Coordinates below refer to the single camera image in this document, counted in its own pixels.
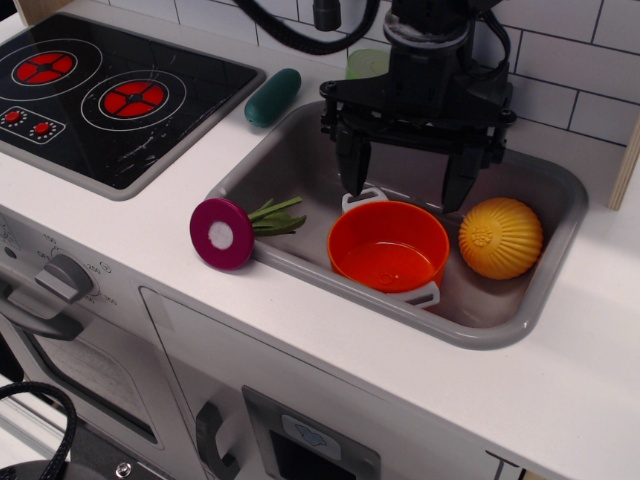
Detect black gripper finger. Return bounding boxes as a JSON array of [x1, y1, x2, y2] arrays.
[[336, 127, 371, 196], [442, 146, 485, 214]]

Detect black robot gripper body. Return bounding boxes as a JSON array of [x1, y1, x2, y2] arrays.
[[320, 29, 516, 165]]

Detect purple toy beet green leaves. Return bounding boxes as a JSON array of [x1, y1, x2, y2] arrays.
[[189, 196, 306, 271]]

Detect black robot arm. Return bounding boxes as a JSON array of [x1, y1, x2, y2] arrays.
[[320, 1, 517, 213]]

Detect grey toy sink basin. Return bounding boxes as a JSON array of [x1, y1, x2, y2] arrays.
[[211, 102, 588, 350]]

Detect yellow ribbed toy ball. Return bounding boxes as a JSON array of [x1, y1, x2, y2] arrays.
[[458, 197, 544, 280]]

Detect light green toy can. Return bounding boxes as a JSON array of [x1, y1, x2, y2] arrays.
[[345, 49, 390, 80]]

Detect dark green toy cucumber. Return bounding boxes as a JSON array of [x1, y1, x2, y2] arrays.
[[244, 68, 302, 128]]

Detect black toy stove top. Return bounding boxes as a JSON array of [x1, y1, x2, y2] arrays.
[[1, 13, 265, 201]]

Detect grey oven knob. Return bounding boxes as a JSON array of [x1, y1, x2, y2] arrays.
[[35, 254, 94, 304]]

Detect toy oven door window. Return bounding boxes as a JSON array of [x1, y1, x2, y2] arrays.
[[23, 333, 158, 446]]

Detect orange toy pot white handles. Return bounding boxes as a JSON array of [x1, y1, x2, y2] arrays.
[[327, 187, 450, 309]]

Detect grey cabinet door handle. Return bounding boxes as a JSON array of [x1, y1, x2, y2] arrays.
[[196, 402, 240, 480]]

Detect grey oven door handle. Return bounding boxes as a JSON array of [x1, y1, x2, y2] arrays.
[[1, 281, 84, 341]]

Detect black braided cable lower left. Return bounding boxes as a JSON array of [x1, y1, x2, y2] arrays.
[[0, 381, 78, 480]]

